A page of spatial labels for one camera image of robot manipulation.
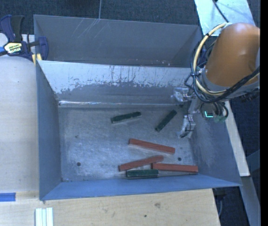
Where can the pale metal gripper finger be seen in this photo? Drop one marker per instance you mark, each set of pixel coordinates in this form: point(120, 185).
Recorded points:
point(192, 128)
point(184, 125)

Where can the dark green flat block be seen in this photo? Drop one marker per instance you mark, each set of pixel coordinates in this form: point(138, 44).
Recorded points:
point(166, 121)
point(142, 173)
point(125, 117)

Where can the red-brown flat block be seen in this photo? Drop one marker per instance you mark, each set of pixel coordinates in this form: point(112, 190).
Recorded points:
point(175, 167)
point(151, 146)
point(141, 163)

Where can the grey metal bin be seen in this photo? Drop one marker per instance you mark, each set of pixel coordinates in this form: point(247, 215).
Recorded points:
point(96, 140)

